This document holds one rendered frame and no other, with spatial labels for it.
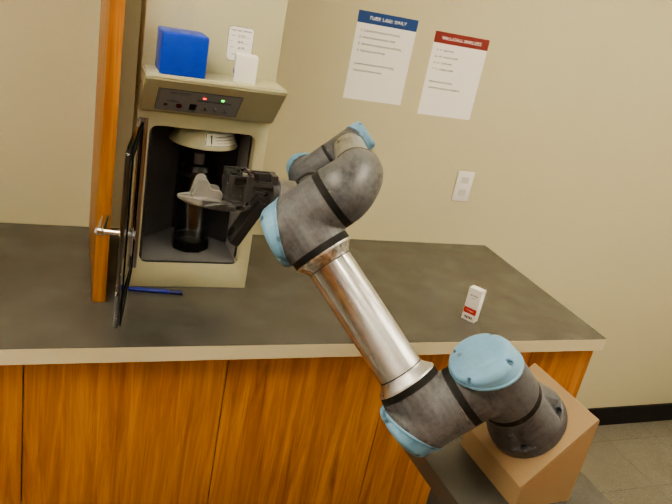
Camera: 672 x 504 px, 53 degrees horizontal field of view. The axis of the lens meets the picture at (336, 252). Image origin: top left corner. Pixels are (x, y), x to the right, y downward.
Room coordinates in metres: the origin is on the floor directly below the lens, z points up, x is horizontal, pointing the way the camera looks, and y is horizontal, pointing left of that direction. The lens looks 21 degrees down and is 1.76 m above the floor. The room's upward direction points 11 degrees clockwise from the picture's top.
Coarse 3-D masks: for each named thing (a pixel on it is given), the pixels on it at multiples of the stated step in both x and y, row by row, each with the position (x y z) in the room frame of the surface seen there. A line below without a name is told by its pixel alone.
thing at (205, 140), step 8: (176, 128) 1.68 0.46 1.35; (184, 128) 1.66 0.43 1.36; (176, 136) 1.66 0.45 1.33; (184, 136) 1.65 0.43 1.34; (192, 136) 1.64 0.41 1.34; (200, 136) 1.64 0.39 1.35; (208, 136) 1.65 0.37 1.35; (216, 136) 1.66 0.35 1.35; (224, 136) 1.68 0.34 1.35; (232, 136) 1.71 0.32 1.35; (184, 144) 1.64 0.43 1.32; (192, 144) 1.63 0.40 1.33; (200, 144) 1.64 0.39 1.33; (208, 144) 1.64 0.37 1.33; (216, 144) 1.65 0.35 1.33; (224, 144) 1.67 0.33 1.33; (232, 144) 1.69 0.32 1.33
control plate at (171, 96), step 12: (168, 96) 1.51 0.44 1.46; (180, 96) 1.52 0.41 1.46; (192, 96) 1.52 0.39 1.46; (204, 96) 1.53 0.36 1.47; (216, 96) 1.54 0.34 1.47; (228, 96) 1.54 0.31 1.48; (156, 108) 1.54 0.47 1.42; (168, 108) 1.54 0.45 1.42; (180, 108) 1.55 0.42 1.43; (216, 108) 1.57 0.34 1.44; (228, 108) 1.58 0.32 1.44
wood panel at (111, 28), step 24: (120, 0) 1.45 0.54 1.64; (120, 24) 1.45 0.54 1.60; (120, 48) 1.45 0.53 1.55; (120, 72) 1.45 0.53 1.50; (96, 96) 1.84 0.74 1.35; (96, 120) 1.76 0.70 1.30; (96, 144) 1.68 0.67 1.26; (96, 168) 1.61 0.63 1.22; (96, 192) 1.54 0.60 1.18; (96, 216) 1.48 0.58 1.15; (96, 240) 1.44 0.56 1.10; (96, 264) 1.44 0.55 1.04; (96, 288) 1.44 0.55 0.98
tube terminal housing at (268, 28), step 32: (160, 0) 1.57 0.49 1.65; (192, 0) 1.59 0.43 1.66; (224, 0) 1.62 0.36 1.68; (256, 0) 1.65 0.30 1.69; (224, 32) 1.63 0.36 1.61; (256, 32) 1.66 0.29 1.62; (224, 64) 1.63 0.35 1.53; (192, 128) 1.61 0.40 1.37; (224, 128) 1.64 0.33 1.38; (256, 128) 1.67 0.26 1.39; (256, 160) 1.68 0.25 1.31
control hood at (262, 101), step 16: (144, 64) 1.55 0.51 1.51; (144, 80) 1.47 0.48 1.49; (160, 80) 1.46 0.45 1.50; (176, 80) 1.48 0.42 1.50; (192, 80) 1.49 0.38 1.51; (208, 80) 1.51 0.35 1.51; (224, 80) 1.55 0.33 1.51; (256, 80) 1.64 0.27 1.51; (144, 96) 1.50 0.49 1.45; (240, 96) 1.55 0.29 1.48; (256, 96) 1.56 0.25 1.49; (272, 96) 1.57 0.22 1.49; (176, 112) 1.56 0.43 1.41; (240, 112) 1.60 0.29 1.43; (256, 112) 1.61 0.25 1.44; (272, 112) 1.62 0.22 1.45
